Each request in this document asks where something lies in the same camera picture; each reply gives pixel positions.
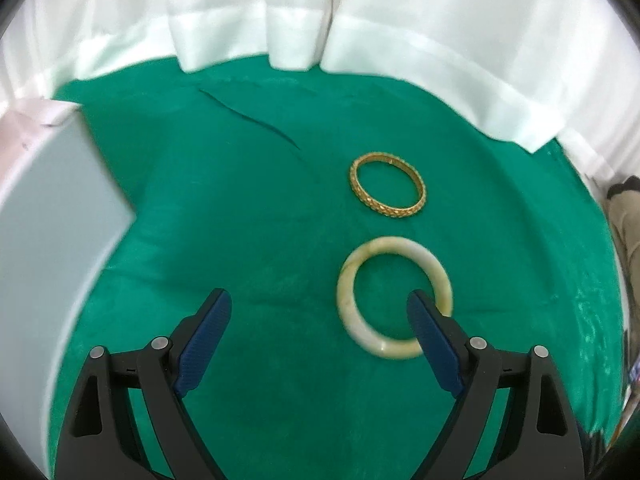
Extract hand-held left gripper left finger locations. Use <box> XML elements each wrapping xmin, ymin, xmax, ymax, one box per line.
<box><xmin>54</xmin><ymin>288</ymin><xmax>233</xmax><ymax>480</ymax></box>

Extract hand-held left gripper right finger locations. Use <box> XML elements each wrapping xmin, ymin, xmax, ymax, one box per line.
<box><xmin>406</xmin><ymin>289</ymin><xmax>586</xmax><ymax>480</ymax></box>

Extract pale jade bangle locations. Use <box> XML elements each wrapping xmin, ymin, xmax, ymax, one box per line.
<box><xmin>337</xmin><ymin>237</ymin><xmax>454</xmax><ymax>360</ymax></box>

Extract white box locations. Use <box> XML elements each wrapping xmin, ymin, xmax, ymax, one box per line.
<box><xmin>0</xmin><ymin>98</ymin><xmax>137</xmax><ymax>480</ymax></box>

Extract green velvet cloth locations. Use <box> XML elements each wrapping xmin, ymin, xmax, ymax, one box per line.
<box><xmin>42</xmin><ymin>55</ymin><xmax>632</xmax><ymax>480</ymax></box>

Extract gold patterned bangle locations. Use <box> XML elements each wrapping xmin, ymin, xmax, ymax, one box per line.
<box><xmin>348</xmin><ymin>151</ymin><xmax>427</xmax><ymax>220</ymax></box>

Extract white curtain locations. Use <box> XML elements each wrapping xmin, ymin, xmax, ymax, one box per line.
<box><xmin>0</xmin><ymin>0</ymin><xmax>640</xmax><ymax>193</ymax></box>

